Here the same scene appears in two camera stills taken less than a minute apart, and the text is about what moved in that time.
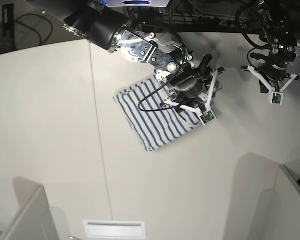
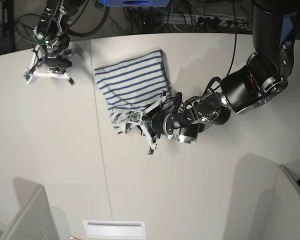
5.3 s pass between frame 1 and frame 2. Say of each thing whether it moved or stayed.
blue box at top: stayed
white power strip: stayed
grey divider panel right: stayed
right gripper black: moved
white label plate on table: stayed
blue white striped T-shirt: moved
